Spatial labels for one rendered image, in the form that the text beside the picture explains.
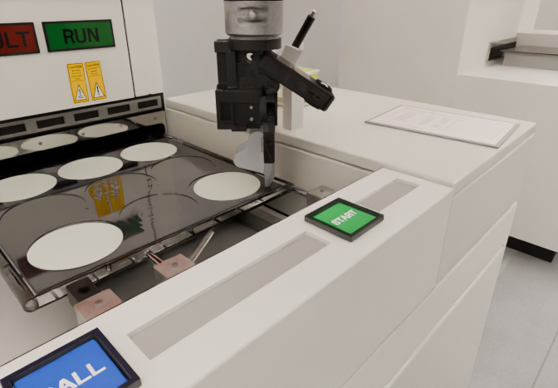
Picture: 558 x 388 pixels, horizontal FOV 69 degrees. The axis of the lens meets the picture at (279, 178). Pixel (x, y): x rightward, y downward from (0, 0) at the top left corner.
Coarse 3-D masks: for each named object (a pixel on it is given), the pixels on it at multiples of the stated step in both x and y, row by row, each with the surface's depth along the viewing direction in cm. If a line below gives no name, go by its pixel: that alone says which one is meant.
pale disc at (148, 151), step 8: (144, 144) 79; (152, 144) 79; (160, 144) 79; (168, 144) 79; (128, 152) 75; (136, 152) 75; (144, 152) 75; (152, 152) 75; (160, 152) 75; (168, 152) 75; (136, 160) 71; (144, 160) 71
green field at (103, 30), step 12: (48, 24) 67; (60, 24) 68; (72, 24) 70; (84, 24) 71; (96, 24) 73; (108, 24) 74; (48, 36) 68; (60, 36) 69; (72, 36) 70; (84, 36) 72; (96, 36) 73; (108, 36) 75; (60, 48) 69
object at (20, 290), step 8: (0, 248) 46; (0, 256) 44; (0, 264) 43; (8, 264) 43; (0, 272) 42; (8, 272) 42; (16, 272) 42; (8, 280) 41; (16, 280) 41; (16, 288) 40; (24, 288) 40; (16, 296) 39; (24, 296) 39
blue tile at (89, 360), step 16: (80, 352) 25; (96, 352) 25; (48, 368) 24; (64, 368) 24; (80, 368) 24; (96, 368) 24; (112, 368) 24; (16, 384) 23; (32, 384) 23; (48, 384) 23; (64, 384) 23; (80, 384) 23; (96, 384) 23; (112, 384) 23
